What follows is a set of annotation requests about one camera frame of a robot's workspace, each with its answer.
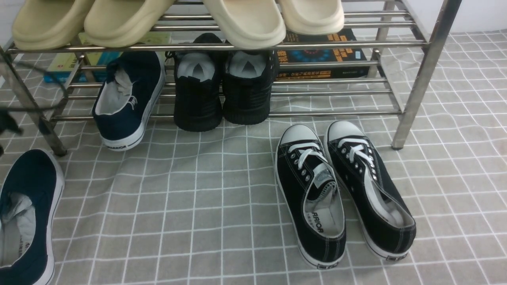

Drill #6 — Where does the navy canvas shoe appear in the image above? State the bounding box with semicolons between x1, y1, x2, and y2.
92;51;166;152
0;148;65;285

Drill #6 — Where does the stainless steel shoe rack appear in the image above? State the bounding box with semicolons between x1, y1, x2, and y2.
1;0;461;157

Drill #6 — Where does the black knit sneaker right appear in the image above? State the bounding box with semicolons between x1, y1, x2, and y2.
221;50;280;125

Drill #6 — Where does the black knit sneaker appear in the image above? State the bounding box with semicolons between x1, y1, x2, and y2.
221;50;280;125
165;50;228;132

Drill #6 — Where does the black lace-up canvas shoe left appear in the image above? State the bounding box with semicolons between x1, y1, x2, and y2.
274;124;346;270

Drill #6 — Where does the black lace-up canvas shoe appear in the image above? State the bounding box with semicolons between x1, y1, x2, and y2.
324;120;417;261
274;124;346;270

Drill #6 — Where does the black knit sneaker left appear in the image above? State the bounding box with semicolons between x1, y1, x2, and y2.
165;50;228;132

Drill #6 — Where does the grey checkered floor cloth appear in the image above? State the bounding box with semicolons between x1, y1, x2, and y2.
0;30;507;285

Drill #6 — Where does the cream foam slipper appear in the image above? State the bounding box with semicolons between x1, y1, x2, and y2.
203;0;286;50
278;0;345;35

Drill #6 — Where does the cream foam slipper far right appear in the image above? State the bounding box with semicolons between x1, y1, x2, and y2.
278;0;345;35

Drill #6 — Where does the black book orange text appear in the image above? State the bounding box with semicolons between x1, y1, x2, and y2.
277;28;370;80

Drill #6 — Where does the black lace-up canvas shoe right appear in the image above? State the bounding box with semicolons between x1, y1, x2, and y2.
324;120;417;261

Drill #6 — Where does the beige foam slipper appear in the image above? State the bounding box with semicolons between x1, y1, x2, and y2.
11;0;94;50
84;0;175;48

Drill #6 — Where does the green blue book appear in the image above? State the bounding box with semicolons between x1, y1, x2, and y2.
43;31;172;83

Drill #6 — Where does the beige foam slipper far left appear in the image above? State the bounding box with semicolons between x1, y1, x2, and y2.
11;0;94;50

